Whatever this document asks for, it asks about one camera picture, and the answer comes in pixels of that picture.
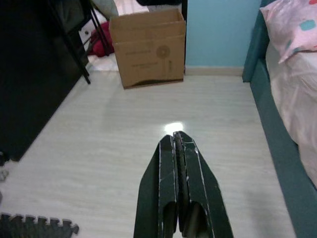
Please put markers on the pink pillow with orange spots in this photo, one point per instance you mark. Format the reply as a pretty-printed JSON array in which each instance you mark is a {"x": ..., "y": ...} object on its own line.
[{"x": 289, "y": 22}]

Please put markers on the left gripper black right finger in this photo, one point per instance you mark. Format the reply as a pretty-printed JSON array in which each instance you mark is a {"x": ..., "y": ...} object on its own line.
[{"x": 203, "y": 198}]

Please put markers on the black fabric cabinet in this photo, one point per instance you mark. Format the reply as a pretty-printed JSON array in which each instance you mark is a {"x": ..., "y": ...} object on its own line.
[{"x": 29, "y": 74}]

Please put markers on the red cloth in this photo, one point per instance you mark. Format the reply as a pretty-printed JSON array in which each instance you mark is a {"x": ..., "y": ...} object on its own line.
[{"x": 97, "y": 47}]

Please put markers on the dark teal bed frame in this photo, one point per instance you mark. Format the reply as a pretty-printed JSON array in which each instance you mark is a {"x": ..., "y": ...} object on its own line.
[{"x": 277, "y": 138}]

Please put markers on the grey crumpled garment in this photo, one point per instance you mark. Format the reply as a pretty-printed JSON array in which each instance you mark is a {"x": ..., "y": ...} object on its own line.
[{"x": 106, "y": 7}]

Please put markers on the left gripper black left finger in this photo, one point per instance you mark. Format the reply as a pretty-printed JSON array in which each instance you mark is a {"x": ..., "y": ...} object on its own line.
[{"x": 158, "y": 198}]

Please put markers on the open brown cardboard box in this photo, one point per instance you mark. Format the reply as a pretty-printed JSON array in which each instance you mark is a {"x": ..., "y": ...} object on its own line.
[{"x": 148, "y": 54}]

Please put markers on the cream sheeted mattress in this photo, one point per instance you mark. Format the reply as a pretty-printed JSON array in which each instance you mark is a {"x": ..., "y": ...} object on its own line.
[{"x": 297, "y": 104}]

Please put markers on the large black foam mat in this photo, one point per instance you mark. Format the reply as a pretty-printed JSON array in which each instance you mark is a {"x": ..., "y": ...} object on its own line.
[{"x": 29, "y": 226}]

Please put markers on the dark teal padded headboard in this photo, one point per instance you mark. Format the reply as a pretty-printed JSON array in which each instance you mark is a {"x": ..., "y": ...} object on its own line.
[{"x": 257, "y": 37}]

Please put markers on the black folding chair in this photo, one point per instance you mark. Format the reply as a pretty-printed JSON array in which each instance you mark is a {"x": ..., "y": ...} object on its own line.
[{"x": 99, "y": 27}]

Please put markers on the large black fabric bag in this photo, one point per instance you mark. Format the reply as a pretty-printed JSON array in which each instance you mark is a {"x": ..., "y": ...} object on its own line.
[{"x": 161, "y": 2}]

